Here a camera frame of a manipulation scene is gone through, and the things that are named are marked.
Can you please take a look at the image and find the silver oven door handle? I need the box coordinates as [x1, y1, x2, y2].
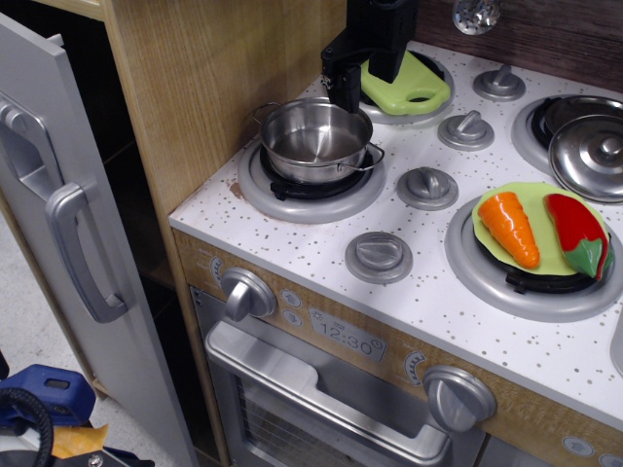
[205, 322, 451, 466]

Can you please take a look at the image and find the steel pot on back burner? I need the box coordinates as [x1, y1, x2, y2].
[541, 95, 622, 139]

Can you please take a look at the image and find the front left black burner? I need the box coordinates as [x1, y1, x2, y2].
[260, 147, 374, 200]

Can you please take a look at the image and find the silver oven dial right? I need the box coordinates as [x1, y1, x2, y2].
[423, 365, 497, 433]

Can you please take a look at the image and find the grey stove knob back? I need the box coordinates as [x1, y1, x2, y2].
[472, 64, 527, 102]

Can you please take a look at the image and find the grey stove knob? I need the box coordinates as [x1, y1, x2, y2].
[345, 232, 414, 285]
[472, 64, 527, 102]
[397, 166, 458, 211]
[437, 110, 495, 152]

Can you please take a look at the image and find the light green plastic plate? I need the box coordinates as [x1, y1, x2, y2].
[471, 182, 614, 275]

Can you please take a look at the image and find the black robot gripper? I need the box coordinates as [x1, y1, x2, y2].
[320, 0, 419, 114]

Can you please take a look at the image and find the grey fridge door handle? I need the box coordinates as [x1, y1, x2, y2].
[45, 182, 128, 324]

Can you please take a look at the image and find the grey stove knob upper middle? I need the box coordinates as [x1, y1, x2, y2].
[437, 110, 495, 152]

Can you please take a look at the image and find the stainless steel pot lid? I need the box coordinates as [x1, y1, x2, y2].
[549, 115, 622, 204]

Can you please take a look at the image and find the orange toy carrot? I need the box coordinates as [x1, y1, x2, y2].
[477, 192, 540, 269]

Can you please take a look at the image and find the clear crystal faucet knob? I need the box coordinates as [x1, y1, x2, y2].
[452, 0, 502, 36]

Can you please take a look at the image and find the red toy chili pepper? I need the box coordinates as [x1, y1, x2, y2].
[543, 194, 610, 280]

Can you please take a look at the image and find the silver oven dial left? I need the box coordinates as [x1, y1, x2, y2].
[221, 267, 277, 322]

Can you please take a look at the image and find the black braided cable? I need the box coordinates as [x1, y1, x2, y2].
[0, 386, 55, 467]

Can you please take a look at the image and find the silver oven dial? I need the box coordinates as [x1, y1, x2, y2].
[423, 365, 497, 433]
[221, 267, 277, 322]

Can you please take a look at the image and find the small stainless steel pot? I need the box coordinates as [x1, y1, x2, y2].
[253, 97, 385, 184]

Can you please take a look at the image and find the oven clock display panel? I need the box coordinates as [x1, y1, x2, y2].
[308, 307, 388, 362]

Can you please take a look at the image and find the blue plastic device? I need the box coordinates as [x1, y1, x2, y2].
[1, 364, 96, 426]

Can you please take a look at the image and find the front right black burner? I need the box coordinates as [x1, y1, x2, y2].
[472, 233, 610, 295]

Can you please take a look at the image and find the black burner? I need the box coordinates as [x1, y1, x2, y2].
[260, 147, 374, 200]
[472, 233, 610, 295]

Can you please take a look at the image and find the back left burner ring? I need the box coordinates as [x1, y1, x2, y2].
[359, 48, 457, 126]

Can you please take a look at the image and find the grey fridge door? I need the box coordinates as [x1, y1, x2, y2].
[1, 17, 198, 466]

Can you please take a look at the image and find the grey stove knob front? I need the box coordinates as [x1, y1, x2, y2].
[345, 232, 414, 285]

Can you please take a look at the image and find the grey stove knob lower middle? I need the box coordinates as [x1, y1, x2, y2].
[397, 166, 458, 211]

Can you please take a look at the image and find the green plastic cutting board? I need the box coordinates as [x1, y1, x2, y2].
[361, 51, 452, 116]

